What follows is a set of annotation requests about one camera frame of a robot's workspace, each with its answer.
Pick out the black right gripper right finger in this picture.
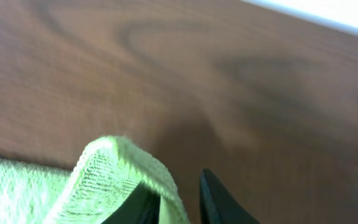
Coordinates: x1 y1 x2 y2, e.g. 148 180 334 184
199 169 260 224

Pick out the green microfiber cloth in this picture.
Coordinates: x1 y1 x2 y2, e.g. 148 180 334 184
0 136 189 223

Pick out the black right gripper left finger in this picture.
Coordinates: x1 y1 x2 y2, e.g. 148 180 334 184
102 184 160 224

